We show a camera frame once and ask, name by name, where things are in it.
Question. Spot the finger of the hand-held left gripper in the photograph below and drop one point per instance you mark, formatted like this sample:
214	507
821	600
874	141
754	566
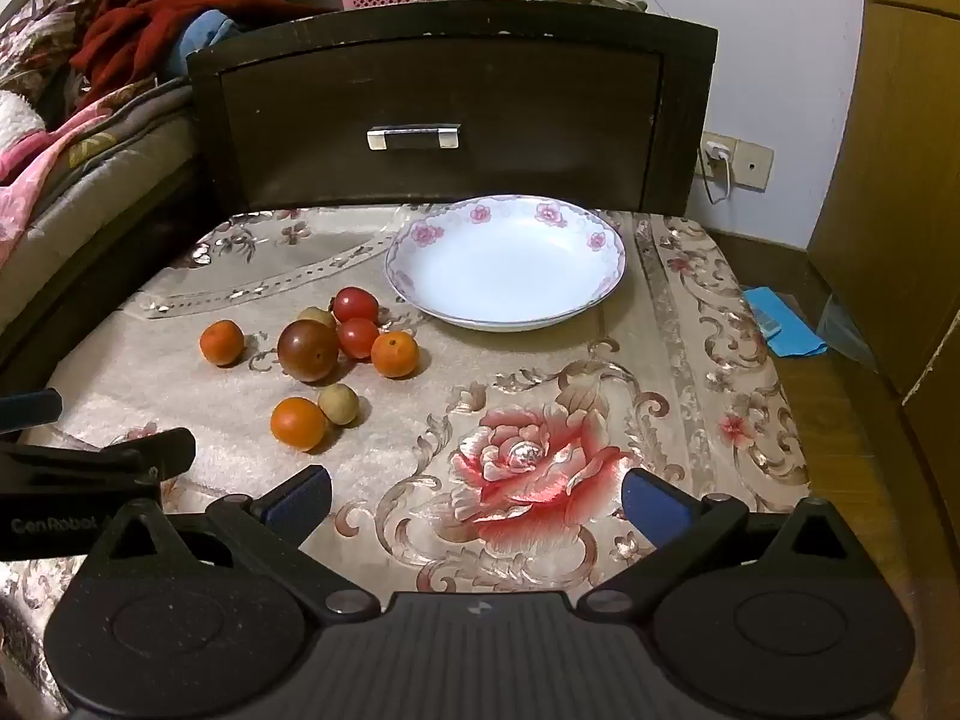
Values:
26	412
150	454

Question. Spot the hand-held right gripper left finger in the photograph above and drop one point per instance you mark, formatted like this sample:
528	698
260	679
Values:
300	501

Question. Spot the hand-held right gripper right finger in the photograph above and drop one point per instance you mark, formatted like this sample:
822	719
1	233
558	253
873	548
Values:
654	502

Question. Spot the small orange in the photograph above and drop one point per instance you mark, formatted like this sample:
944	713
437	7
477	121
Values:
221	343
394	354
298	424

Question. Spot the red cherry tomato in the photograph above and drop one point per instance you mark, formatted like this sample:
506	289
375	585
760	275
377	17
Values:
354	304
358	337

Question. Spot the white floral rimmed plate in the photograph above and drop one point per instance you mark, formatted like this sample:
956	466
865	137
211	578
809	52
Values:
510	270

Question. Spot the beige floral tablecloth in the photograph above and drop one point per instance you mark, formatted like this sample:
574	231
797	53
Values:
525	382

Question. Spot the blue cloth on floor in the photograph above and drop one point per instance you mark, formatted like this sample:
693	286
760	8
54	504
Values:
784	322

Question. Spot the pink floral blanket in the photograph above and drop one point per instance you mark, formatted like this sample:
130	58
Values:
30	187

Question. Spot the bed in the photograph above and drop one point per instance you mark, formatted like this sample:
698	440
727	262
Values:
97	187

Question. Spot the red cloth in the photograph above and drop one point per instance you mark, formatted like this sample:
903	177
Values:
142	22

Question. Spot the wooden wardrobe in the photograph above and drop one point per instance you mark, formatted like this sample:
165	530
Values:
900	165

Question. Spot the dark wooden nightstand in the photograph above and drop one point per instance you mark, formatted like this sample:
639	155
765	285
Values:
450	75

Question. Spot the brown wall socket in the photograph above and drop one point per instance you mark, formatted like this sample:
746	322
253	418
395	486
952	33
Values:
755	165

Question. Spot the white wall socket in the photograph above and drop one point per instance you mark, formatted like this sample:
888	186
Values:
720	154

